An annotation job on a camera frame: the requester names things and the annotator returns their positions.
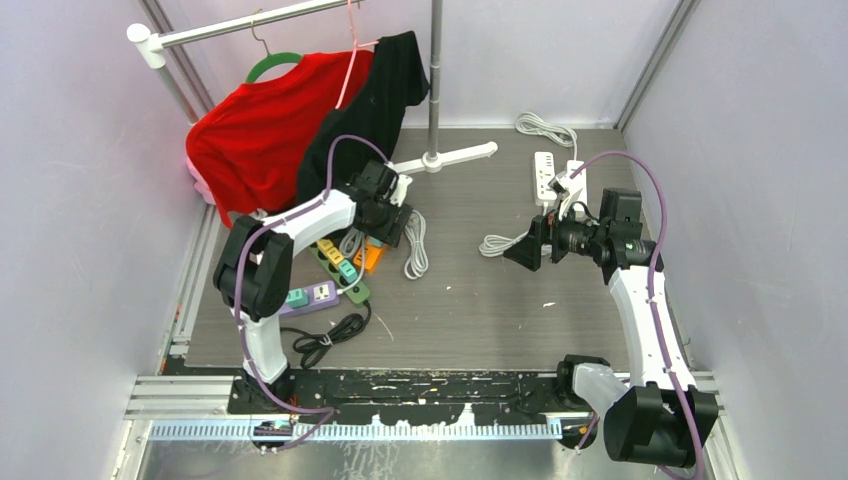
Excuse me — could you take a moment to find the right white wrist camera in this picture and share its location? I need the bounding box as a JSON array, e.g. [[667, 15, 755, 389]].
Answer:
[[549, 171, 588, 220]]

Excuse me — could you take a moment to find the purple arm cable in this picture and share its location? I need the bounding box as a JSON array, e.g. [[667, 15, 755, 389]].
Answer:
[[231, 135, 392, 453], [569, 150, 708, 480]]

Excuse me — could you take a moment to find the dark green power strip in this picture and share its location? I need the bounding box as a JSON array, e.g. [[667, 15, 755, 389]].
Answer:
[[309, 241, 371, 306]]

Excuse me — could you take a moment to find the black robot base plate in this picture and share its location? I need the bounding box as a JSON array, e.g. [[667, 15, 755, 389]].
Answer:
[[227, 370, 593, 448]]

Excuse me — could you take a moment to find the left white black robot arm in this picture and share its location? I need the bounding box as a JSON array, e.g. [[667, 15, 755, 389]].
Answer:
[[213, 161, 413, 413]]

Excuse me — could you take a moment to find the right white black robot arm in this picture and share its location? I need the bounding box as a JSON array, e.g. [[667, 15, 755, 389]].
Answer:
[[503, 187, 719, 476]]

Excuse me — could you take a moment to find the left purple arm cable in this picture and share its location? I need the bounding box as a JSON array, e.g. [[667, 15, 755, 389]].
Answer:
[[231, 135, 392, 453]]

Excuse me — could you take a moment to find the teal plug on purple strip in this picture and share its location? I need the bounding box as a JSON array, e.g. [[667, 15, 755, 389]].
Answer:
[[284, 288, 310, 310]]

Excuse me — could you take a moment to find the teal plug on green strip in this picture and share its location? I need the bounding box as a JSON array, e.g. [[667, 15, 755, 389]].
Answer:
[[336, 259, 359, 286]]

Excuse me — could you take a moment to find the orange power strip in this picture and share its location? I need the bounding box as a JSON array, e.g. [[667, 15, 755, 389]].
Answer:
[[338, 210, 429, 280]]

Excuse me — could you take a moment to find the short white power strip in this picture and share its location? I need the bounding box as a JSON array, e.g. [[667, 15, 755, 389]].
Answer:
[[478, 151, 557, 258]]

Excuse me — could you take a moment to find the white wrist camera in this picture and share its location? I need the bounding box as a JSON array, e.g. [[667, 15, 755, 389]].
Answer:
[[389, 174, 413, 207], [549, 171, 588, 220]]

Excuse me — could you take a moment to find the red t-shirt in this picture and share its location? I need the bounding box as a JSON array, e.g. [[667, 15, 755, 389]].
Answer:
[[185, 51, 374, 225]]

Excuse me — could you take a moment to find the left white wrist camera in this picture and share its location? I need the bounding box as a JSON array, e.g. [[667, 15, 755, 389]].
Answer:
[[389, 174, 413, 207]]

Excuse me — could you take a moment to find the long white power strip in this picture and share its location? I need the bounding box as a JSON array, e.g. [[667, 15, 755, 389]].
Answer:
[[515, 112, 587, 217]]

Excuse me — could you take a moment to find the green clothes hanger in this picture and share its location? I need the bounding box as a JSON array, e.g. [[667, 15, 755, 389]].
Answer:
[[245, 21, 303, 84]]

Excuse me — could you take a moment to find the pink clothes hanger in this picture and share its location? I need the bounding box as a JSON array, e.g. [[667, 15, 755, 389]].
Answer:
[[334, 0, 379, 110]]

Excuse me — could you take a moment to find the yellow plug on green strip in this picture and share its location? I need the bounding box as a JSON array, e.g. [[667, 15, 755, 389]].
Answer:
[[316, 238, 337, 258]]

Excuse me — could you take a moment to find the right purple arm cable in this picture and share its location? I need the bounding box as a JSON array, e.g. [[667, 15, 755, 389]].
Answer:
[[569, 150, 708, 480]]

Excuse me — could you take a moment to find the black t-shirt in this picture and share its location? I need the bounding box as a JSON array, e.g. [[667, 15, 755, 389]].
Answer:
[[295, 31, 430, 205]]

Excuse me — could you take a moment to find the white metal clothes rack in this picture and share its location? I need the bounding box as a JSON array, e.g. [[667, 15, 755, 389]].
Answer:
[[126, 1, 498, 174]]

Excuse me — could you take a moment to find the purple power strip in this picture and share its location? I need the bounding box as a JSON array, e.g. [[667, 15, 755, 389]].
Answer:
[[278, 247, 371, 318]]

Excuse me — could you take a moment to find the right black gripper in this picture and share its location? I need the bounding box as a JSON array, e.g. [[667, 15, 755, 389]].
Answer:
[[504, 196, 608, 271]]

